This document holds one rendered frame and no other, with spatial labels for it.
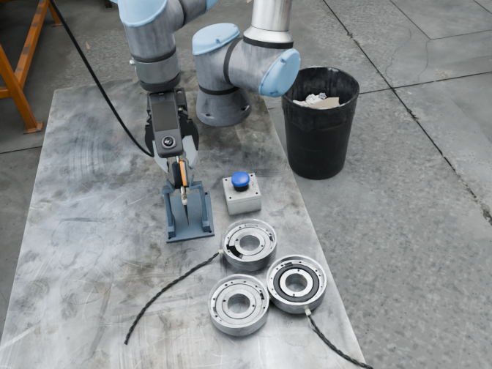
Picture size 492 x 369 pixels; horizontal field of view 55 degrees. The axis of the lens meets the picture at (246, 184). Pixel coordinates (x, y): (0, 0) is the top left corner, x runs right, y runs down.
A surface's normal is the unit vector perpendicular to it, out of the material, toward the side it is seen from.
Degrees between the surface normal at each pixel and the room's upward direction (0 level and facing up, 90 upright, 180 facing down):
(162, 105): 32
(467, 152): 0
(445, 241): 0
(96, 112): 0
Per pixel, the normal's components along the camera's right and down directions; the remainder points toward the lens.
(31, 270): -0.07, -0.72
